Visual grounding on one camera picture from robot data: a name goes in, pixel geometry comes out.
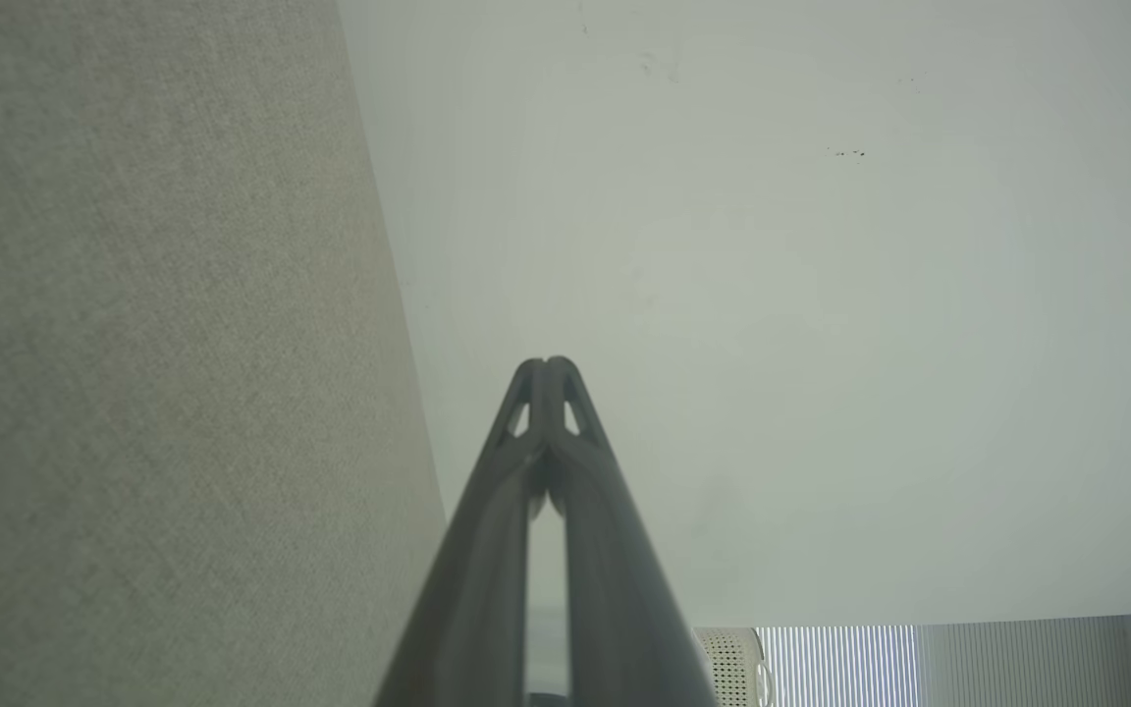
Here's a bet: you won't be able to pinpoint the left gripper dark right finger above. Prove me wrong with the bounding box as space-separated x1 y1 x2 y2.
547 356 720 707

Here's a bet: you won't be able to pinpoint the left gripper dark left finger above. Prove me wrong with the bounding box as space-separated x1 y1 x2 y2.
374 357 550 707

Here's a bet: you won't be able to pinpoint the white perforated laundry basket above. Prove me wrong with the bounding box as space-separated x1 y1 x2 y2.
694 627 774 707

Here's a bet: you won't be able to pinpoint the white vertical slat blinds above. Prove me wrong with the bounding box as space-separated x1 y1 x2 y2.
757 616 1131 707

